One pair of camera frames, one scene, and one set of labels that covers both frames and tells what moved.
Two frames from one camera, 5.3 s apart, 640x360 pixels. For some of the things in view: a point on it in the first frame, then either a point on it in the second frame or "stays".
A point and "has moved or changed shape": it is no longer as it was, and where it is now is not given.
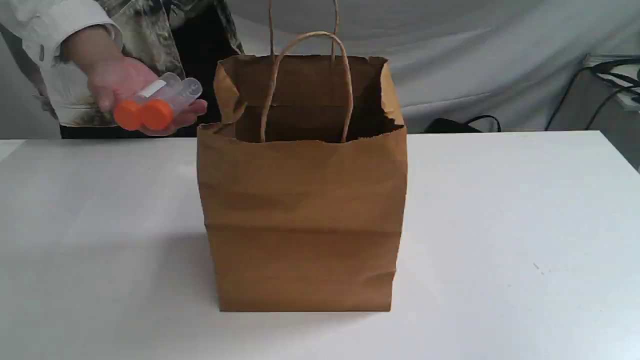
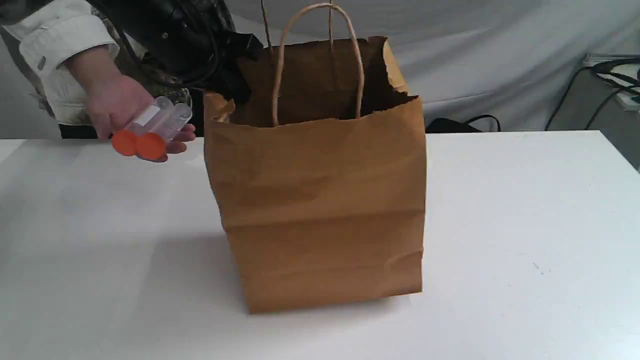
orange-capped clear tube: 157,112 -> 151,145
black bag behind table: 440,125 stays
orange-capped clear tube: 127,112 -> 125,141
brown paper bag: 303,181 has moved or changed shape
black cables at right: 601,67 stays
